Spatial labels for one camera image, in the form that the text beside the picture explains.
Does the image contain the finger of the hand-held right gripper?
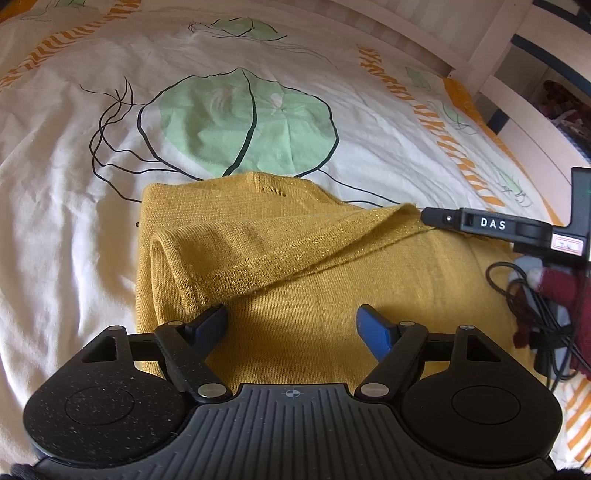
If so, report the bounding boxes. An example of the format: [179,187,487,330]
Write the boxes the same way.
[421,207,466,230]

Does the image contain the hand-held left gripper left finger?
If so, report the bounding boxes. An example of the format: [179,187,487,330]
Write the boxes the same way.
[78,304,234,401]

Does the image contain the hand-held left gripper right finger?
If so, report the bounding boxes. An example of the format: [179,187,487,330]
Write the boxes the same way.
[355,304,511,401]

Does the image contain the yellow knit sweater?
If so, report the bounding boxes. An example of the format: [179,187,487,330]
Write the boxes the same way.
[134,171,548,384]

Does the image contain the cluttered clothes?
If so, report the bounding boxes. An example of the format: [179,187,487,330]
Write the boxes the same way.
[536,79,591,160]

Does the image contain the white leaf print duvet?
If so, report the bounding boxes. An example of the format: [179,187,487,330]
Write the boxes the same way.
[0,0,591,474]

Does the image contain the black cable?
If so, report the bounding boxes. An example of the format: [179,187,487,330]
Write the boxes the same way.
[485,261,591,393]

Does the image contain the white wooden bed frame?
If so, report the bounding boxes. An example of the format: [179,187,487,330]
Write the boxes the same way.
[318,0,591,195]

